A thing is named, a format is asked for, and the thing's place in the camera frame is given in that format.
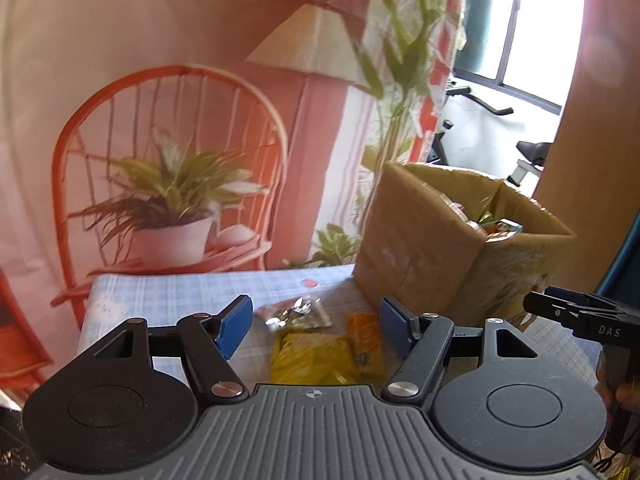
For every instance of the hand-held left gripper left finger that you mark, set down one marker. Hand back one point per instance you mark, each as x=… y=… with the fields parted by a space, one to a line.
x=234 y=327

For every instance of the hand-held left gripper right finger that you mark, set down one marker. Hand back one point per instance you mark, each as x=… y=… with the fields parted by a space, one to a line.
x=395 y=327

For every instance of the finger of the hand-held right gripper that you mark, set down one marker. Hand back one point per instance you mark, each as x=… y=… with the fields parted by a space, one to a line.
x=550 y=305
x=575 y=296

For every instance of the slim orange yellow packet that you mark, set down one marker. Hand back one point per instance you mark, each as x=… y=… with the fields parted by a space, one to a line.
x=367 y=340

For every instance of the small silver foil packet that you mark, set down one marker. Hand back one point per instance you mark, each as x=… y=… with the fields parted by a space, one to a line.
x=295 y=312

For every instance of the brown cardboard box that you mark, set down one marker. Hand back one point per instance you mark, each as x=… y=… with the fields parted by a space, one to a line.
x=415 y=250

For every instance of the bright yellow snack packet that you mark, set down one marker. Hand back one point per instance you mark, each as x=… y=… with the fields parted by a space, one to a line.
x=310 y=357

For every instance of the colourful printed packet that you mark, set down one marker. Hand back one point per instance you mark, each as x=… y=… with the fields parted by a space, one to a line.
x=505 y=226

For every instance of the person's right hand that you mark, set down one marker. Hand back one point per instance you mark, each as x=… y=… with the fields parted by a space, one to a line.
x=630 y=396

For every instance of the wooden door panel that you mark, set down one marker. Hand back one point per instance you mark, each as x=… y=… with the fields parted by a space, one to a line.
x=590 y=160

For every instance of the black exercise bike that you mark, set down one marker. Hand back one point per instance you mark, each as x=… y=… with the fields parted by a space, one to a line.
x=532 y=147

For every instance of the dark framed window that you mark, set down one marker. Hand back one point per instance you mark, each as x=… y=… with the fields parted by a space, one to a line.
x=540 y=25

